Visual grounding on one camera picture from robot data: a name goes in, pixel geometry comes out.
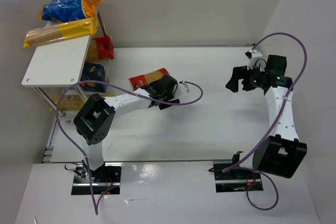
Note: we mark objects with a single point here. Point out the yellow pasta bag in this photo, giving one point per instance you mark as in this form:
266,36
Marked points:
73,102

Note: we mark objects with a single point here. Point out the blue orange pasta bag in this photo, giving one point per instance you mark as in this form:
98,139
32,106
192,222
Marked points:
69,10

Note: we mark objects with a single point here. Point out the white metal shelf unit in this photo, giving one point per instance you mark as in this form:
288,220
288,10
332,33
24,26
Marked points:
58,65

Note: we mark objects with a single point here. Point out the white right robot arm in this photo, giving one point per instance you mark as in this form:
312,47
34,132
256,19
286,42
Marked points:
281,152

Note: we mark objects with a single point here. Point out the yellow spaghetti packet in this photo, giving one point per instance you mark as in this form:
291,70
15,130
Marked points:
61,32

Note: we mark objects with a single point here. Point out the dark blue pasta box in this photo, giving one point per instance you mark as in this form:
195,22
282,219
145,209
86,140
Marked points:
93,71

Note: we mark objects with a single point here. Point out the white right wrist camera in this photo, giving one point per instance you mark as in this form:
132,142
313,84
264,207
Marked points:
254,56

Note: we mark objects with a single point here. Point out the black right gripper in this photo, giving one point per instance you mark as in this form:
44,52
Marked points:
244,79

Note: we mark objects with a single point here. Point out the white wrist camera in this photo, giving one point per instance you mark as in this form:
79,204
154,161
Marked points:
182,89
254,56

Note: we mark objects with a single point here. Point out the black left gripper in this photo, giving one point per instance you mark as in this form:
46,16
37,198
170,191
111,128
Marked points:
156,87

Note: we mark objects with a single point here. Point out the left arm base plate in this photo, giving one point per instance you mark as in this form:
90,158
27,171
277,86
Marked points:
108,178

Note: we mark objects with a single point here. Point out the red fusilli pasta bag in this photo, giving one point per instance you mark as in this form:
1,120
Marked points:
145,79

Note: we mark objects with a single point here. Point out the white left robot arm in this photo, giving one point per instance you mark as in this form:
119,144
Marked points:
95,118

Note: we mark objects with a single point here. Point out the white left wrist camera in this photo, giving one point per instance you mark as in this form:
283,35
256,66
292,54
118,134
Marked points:
182,89

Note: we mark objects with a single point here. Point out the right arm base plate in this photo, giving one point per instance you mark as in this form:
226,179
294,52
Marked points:
234,180

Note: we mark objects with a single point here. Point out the red pasta bag on shelf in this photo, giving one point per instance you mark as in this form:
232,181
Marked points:
100,48

